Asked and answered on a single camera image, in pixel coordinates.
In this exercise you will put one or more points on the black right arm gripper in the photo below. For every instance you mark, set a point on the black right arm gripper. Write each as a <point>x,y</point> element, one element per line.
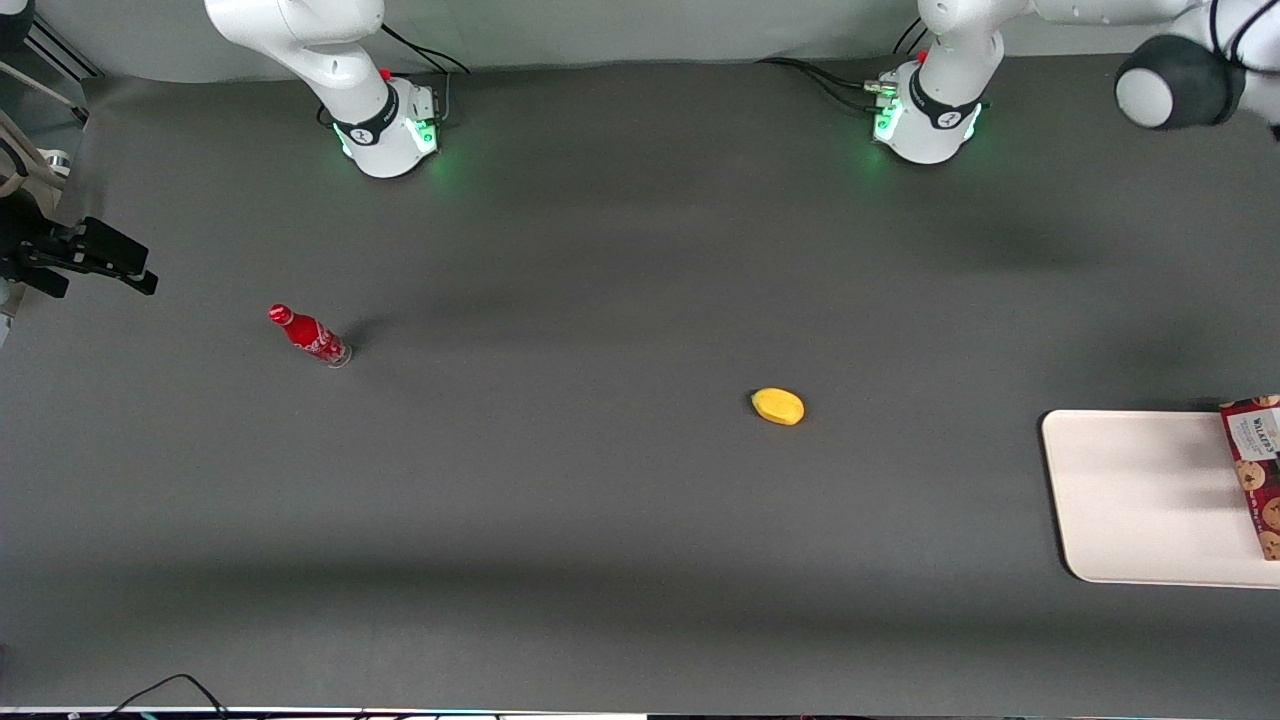
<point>27,243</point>

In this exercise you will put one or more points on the red cookie box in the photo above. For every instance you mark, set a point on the red cookie box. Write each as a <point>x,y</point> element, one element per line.
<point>1260,470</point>

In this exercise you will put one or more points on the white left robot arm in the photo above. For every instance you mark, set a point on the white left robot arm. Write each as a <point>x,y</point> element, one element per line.
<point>935,100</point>

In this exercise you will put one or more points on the red cola bottle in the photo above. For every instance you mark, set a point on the red cola bottle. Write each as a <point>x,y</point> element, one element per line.
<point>310,336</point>

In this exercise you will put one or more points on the yellow oval sponge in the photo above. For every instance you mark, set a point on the yellow oval sponge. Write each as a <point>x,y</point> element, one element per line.
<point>778,406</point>

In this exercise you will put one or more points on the white cutting board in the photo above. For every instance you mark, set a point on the white cutting board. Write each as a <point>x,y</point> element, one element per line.
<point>1150,495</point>

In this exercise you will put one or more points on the metal frame rail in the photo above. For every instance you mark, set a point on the metal frame rail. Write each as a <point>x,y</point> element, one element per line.
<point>60,48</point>

